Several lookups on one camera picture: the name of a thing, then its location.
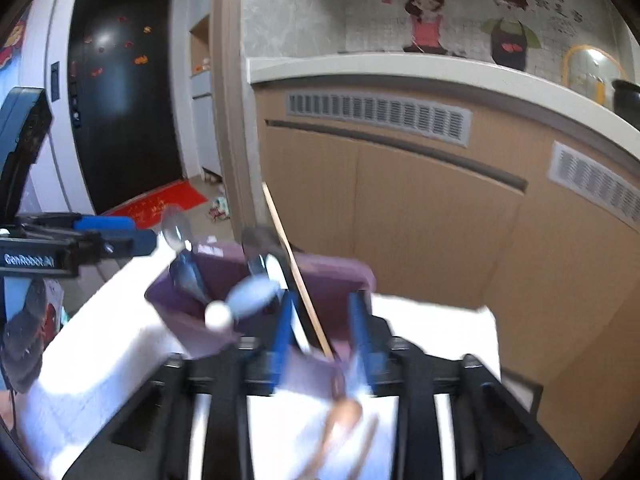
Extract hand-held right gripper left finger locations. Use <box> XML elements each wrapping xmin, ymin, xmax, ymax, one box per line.
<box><xmin>62</xmin><ymin>290</ymin><xmax>301</xmax><ymax>480</ymax></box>

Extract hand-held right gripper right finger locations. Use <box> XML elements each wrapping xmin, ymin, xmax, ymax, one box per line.
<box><xmin>349</xmin><ymin>291</ymin><xmax>583</xmax><ymax>480</ymax></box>

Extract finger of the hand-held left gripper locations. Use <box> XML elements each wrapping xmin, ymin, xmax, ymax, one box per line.
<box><xmin>72</xmin><ymin>213</ymin><xmax>137</xmax><ymax>231</ymax></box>
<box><xmin>100</xmin><ymin>231</ymin><xmax>157</xmax><ymax>257</ymax></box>

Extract black-handled metal spoon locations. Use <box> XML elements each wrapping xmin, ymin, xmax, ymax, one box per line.
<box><xmin>161</xmin><ymin>206</ymin><xmax>210</xmax><ymax>307</ymax></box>

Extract purple utensil container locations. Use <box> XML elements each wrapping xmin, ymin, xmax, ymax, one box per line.
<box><xmin>144</xmin><ymin>240</ymin><xmax>377</xmax><ymax>361</ymax></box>

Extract person's left hand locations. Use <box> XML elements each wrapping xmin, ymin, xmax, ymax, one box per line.
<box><xmin>1</xmin><ymin>280</ymin><xmax>66</xmax><ymax>395</ymax></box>

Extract red doormat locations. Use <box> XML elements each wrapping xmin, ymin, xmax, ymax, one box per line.
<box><xmin>102</xmin><ymin>181</ymin><xmax>210</xmax><ymax>233</ymax></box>

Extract wooden spoon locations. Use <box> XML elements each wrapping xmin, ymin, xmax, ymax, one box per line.
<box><xmin>320</xmin><ymin>395</ymin><xmax>365</xmax><ymax>461</ymax></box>

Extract colourful slipper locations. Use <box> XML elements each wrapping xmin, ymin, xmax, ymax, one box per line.
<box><xmin>206</xmin><ymin>196</ymin><xmax>232</xmax><ymax>223</ymax></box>

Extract white textured towel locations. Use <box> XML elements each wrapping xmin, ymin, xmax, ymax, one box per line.
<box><xmin>20</xmin><ymin>255</ymin><xmax>501</xmax><ymax>480</ymax></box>

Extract black door with stickers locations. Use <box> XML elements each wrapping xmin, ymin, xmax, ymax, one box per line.
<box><xmin>66</xmin><ymin>0</ymin><xmax>185</xmax><ymax>215</ymax></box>

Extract tan wooden cabinet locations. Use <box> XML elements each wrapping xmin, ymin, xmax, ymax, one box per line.
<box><xmin>250</xmin><ymin>80</ymin><xmax>640</xmax><ymax>480</ymax></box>

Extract long grey vent grille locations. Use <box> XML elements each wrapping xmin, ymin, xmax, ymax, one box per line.
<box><xmin>286</xmin><ymin>91</ymin><xmax>473</xmax><ymax>148</ymax></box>

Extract white countertop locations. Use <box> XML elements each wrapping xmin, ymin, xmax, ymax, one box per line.
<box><xmin>247</xmin><ymin>52</ymin><xmax>640</xmax><ymax>148</ymax></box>

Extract short grey vent grille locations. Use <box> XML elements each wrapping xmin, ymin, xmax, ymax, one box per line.
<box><xmin>547</xmin><ymin>141</ymin><xmax>640</xmax><ymax>233</ymax></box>

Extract black pot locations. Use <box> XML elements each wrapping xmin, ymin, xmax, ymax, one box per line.
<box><xmin>611</xmin><ymin>79</ymin><xmax>640</xmax><ymax>131</ymax></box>

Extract wall shelf niche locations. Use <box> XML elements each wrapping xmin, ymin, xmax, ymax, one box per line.
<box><xmin>189</xmin><ymin>14</ymin><xmax>223</xmax><ymax>173</ymax></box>

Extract red wall decoration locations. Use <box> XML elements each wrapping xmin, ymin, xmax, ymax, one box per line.
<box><xmin>0</xmin><ymin>17</ymin><xmax>28</xmax><ymax>68</ymax></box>

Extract cartoon wall sticker red dress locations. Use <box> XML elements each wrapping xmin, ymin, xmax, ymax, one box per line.
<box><xmin>402</xmin><ymin>0</ymin><xmax>447</xmax><ymax>54</ymax></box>

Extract cartoon wall sticker black apron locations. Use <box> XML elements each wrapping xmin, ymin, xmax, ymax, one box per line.
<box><xmin>480</xmin><ymin>0</ymin><xmax>542</xmax><ymax>70</ymax></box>

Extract yellow arched frame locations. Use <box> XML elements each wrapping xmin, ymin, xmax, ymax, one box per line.
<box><xmin>561</xmin><ymin>44</ymin><xmax>628</xmax><ymax>106</ymax></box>

